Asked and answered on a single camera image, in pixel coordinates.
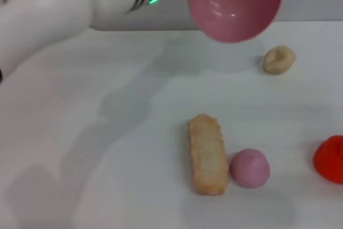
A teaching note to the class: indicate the red round bun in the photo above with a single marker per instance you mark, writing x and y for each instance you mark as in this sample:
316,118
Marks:
331,159

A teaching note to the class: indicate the beige folded bun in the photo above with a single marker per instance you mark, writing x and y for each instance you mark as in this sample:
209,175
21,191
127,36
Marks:
278,61

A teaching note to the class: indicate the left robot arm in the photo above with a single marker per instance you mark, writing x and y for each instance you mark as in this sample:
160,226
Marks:
53,11

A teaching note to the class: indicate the orange striped bread roll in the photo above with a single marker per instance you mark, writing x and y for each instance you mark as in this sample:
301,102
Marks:
207,156

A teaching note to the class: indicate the pink round bun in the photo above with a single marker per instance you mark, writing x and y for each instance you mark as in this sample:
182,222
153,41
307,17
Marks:
249,168

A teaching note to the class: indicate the pink plastic bowl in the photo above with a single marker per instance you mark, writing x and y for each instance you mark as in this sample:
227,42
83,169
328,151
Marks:
235,6

